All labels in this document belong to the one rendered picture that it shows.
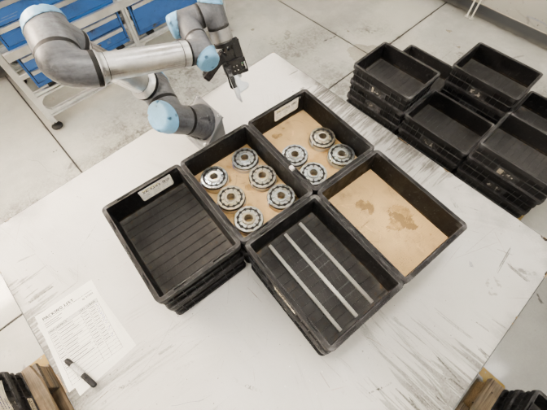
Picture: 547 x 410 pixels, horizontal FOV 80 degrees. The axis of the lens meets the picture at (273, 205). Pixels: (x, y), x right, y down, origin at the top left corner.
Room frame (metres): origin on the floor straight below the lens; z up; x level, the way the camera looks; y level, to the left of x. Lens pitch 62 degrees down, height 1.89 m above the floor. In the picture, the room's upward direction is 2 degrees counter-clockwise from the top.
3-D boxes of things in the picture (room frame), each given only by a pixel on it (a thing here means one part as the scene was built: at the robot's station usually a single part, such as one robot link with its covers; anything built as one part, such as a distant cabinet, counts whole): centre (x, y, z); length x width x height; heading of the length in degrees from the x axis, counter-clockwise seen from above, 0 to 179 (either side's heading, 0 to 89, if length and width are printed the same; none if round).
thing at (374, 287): (0.31, -0.14, 0.87); 0.40 x 0.30 x 0.11; 36
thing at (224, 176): (0.68, 0.22, 0.86); 0.10 x 0.10 x 0.01
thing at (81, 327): (0.17, 0.67, 0.70); 0.33 x 0.23 x 0.01; 41
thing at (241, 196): (0.59, 0.15, 0.86); 0.10 x 0.10 x 0.01
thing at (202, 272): (0.45, 0.34, 0.92); 0.40 x 0.30 x 0.02; 36
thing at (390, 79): (1.56, -0.73, 0.37); 0.40 x 0.30 x 0.45; 41
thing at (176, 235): (0.45, 0.34, 0.87); 0.40 x 0.30 x 0.11; 36
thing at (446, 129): (1.26, -1.00, 0.31); 0.40 x 0.30 x 0.34; 41
